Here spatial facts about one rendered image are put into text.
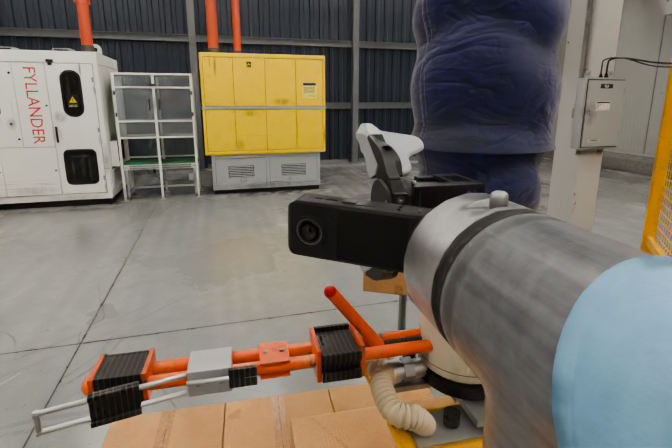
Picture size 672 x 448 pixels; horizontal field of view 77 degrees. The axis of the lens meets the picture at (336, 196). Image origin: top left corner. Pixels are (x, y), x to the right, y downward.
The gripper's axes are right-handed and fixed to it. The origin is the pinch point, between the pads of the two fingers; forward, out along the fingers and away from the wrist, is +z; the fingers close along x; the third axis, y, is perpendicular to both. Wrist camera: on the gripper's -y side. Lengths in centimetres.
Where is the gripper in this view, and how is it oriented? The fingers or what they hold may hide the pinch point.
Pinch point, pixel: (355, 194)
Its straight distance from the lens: 46.7
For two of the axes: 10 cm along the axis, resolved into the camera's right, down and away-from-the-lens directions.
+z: -2.1, -2.1, 9.5
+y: 9.8, -0.5, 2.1
